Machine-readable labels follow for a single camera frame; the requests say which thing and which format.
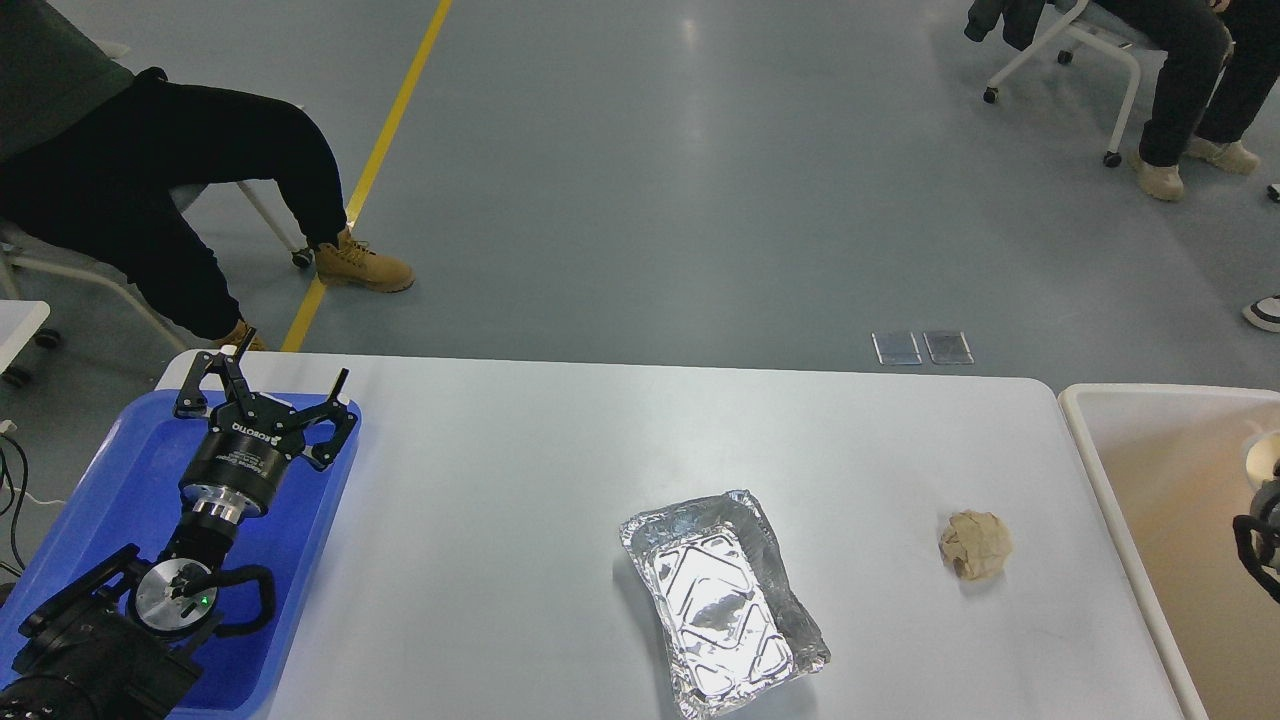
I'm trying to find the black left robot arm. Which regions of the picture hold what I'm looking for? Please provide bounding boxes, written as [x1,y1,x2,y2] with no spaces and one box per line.
[3,348,358,719]

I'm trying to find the white sneaker at right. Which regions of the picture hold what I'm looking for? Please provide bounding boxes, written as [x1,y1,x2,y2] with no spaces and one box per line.
[1242,293,1280,334]

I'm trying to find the aluminium foil tray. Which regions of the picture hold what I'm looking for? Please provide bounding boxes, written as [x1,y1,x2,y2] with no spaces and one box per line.
[620,489,831,719]

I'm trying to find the seated person dark trousers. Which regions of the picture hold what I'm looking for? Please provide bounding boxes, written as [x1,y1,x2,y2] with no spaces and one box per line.
[1100,1,1279,202]

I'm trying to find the right metal floor plate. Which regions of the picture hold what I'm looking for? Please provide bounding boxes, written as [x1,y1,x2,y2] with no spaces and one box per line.
[923,331,975,365]

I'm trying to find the left metal floor plate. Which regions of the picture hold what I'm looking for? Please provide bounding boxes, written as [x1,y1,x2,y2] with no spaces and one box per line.
[870,331,923,366]

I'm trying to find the white side table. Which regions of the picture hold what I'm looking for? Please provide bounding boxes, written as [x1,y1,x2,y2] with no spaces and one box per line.
[1,299,58,388]

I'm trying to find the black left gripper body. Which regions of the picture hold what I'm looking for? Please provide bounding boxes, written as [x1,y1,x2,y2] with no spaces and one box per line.
[180,404,305,519]

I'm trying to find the white office chair left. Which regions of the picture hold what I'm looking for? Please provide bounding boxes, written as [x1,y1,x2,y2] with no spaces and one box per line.
[1,40,314,351]

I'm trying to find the black cables at left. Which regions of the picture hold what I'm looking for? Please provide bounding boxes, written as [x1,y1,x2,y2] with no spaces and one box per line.
[0,418,67,582]

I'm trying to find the crumpled brown paper ball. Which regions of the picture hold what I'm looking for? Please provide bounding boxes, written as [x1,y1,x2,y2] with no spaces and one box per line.
[940,510,1014,582]

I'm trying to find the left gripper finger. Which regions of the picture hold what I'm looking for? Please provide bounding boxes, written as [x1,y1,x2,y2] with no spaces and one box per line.
[174,327,259,420]
[288,368,358,471]

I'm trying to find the blue plastic tray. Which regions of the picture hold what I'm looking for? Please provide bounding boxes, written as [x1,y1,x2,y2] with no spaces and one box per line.
[1,389,358,719]

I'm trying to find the metal floor plate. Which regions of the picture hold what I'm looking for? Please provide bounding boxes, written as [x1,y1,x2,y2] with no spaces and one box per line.
[870,331,923,366]
[923,331,975,365]

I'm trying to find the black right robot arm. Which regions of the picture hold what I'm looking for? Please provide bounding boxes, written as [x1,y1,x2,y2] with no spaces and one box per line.
[1231,477,1279,603]

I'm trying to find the seated person green sweater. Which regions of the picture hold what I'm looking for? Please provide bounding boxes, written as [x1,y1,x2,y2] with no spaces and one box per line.
[1,1,415,350]

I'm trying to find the white paper cup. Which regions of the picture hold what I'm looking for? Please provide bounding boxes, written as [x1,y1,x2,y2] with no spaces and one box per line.
[1243,430,1280,491]

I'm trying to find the beige plastic bin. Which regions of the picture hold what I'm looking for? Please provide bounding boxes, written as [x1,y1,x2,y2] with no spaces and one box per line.
[1059,383,1279,719]

